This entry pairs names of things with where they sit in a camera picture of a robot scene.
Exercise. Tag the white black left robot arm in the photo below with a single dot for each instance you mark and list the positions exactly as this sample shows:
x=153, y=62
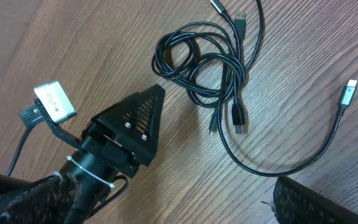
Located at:
x=97, y=181

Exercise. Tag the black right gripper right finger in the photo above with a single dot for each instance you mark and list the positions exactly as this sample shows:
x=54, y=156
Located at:
x=293, y=203

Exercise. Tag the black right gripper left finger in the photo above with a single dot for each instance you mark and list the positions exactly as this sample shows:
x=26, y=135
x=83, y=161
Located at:
x=47, y=200

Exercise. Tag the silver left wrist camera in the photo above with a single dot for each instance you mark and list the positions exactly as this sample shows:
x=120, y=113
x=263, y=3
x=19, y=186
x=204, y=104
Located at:
x=55, y=101

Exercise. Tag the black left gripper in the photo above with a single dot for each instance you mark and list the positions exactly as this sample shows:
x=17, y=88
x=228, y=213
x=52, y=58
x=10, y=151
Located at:
x=126, y=134

